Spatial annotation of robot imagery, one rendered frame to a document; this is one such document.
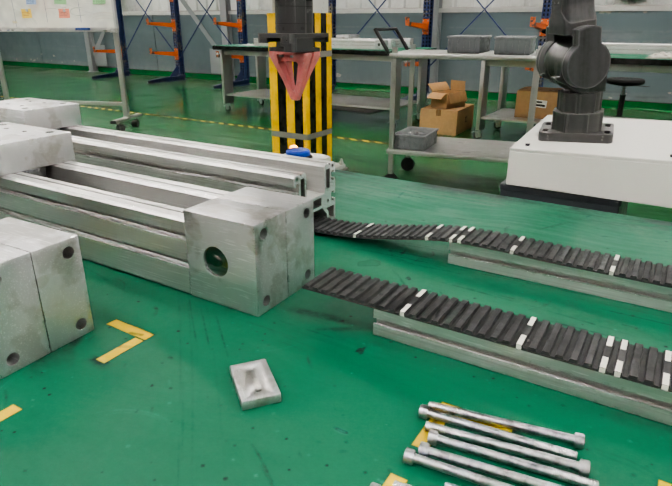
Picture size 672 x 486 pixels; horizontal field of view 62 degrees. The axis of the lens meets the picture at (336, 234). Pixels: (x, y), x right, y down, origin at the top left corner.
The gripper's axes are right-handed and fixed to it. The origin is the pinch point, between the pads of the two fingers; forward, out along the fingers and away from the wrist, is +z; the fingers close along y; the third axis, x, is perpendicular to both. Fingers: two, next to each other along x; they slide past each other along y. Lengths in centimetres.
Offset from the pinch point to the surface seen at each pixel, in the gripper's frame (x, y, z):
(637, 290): 52, 14, 15
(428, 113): -160, -452, 73
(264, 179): 7.2, 17.5, 8.7
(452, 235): 32.2, 14.1, 12.6
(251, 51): -381, -452, 22
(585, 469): 51, 42, 15
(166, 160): -11.0, 17.5, 8.5
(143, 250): 4.0, 35.5, 13.3
